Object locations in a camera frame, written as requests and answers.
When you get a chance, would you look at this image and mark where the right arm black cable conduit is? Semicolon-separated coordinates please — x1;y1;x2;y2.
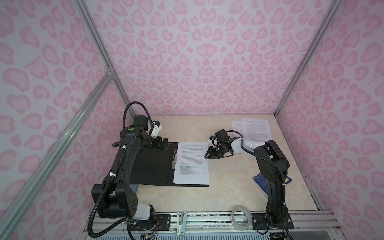
224;129;296;240

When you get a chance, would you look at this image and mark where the blue booklet with yellow label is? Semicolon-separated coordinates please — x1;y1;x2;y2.
253;173;293;196

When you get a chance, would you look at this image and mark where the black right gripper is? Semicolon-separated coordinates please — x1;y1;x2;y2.
203;143;227;160

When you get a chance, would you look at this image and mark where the right printed paper sheet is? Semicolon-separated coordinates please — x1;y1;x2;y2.
242;119;273;143

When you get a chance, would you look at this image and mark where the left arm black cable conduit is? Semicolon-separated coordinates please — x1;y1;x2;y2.
86;101;154;239

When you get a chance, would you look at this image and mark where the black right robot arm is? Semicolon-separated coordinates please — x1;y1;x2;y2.
205;133;290;229

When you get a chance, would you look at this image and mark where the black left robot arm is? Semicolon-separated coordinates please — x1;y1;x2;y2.
87;116;169;238

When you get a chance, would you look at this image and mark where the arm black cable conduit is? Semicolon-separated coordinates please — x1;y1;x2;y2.
224;129;296;240
86;101;154;239

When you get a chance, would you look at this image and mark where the printed paper sheet green highlight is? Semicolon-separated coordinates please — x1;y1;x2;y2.
173;142;209;186

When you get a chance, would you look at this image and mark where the white folder with black inside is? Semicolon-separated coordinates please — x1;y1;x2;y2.
130;143;209;187

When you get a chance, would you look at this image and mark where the aluminium corner post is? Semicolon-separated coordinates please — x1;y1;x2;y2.
274;0;345;118
73;0;130;106

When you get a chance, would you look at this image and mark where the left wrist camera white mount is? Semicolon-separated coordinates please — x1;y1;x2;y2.
150;121;162;138

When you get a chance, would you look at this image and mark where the right back aluminium corner post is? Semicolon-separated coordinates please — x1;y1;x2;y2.
274;0;345;118

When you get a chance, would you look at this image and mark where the silver metal folder clip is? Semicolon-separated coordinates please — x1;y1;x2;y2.
172;149;177;170

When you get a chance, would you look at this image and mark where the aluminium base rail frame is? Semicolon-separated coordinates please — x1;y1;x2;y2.
100;211;346;240

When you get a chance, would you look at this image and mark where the left back aluminium corner post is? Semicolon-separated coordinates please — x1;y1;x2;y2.
73;0;130;106

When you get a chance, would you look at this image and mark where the diagonal aluminium frame bar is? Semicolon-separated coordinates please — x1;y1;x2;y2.
1;73;114;240

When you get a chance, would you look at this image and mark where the middle printed paper sheet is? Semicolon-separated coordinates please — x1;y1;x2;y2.
232;121;247;154

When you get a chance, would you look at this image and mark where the clear tape roll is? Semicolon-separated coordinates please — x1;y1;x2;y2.
231;205;253;231

